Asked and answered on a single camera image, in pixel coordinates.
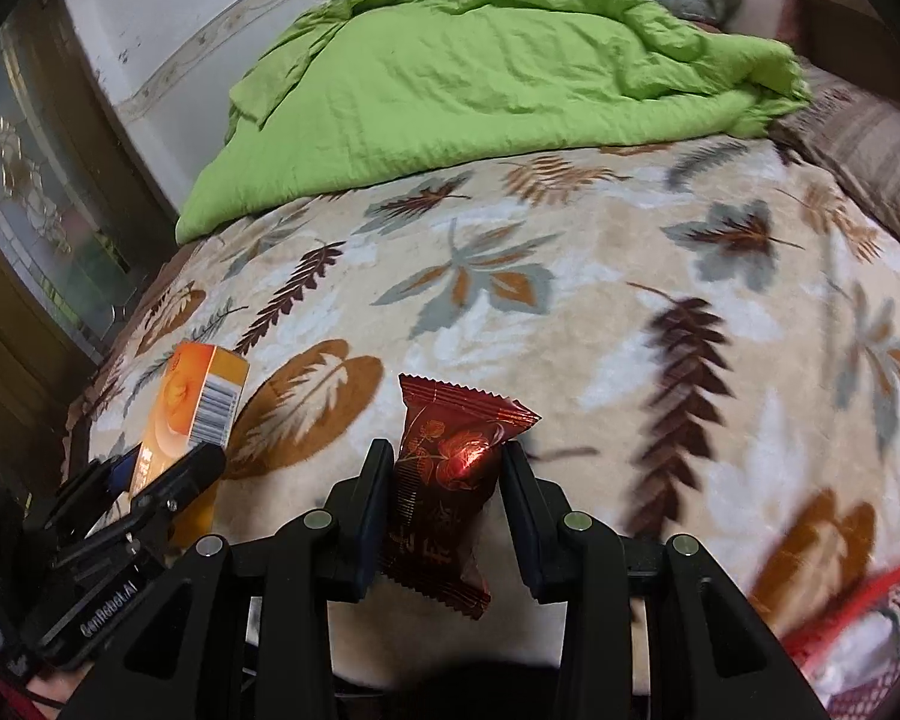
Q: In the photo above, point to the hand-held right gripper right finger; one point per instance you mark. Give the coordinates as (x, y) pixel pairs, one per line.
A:
(526, 540)

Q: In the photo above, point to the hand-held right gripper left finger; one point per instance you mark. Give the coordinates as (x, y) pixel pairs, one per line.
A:
(371, 532)

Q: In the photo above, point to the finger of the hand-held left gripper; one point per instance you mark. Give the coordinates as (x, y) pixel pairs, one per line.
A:
(116, 472)
(191, 476)

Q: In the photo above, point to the orange box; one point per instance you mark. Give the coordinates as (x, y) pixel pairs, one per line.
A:
(187, 397)

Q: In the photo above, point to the dark red snack packet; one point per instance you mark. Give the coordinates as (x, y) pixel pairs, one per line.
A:
(439, 480)

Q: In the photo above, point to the red plastic basket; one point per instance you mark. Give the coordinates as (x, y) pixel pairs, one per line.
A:
(802, 639)

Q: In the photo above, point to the leaf print beige blanket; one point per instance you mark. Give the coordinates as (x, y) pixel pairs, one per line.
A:
(570, 330)

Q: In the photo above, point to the wooden glass door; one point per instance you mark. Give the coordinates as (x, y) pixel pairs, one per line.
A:
(37, 202)

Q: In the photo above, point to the green quilt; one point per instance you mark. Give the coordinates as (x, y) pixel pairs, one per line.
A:
(457, 75)

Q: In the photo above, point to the brown striped pillow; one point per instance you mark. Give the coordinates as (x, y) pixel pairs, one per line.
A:
(870, 142)

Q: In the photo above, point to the brown beige bolster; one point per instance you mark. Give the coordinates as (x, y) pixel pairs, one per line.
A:
(817, 7)

